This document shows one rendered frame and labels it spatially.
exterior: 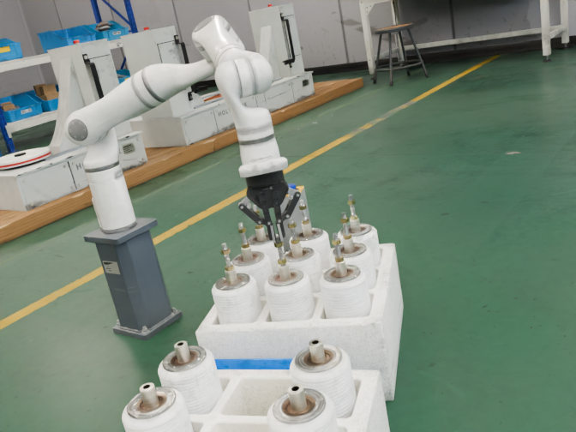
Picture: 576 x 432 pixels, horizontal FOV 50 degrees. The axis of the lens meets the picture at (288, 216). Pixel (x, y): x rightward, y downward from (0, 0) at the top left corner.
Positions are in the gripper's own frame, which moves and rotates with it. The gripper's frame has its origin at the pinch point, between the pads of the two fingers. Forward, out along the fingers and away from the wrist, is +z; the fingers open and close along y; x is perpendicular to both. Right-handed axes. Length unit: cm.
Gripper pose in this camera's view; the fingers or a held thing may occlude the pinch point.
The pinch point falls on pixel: (276, 231)
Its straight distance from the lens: 124.0
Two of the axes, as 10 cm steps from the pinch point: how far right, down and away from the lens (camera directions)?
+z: 1.9, 9.3, 3.2
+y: -9.8, 2.1, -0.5
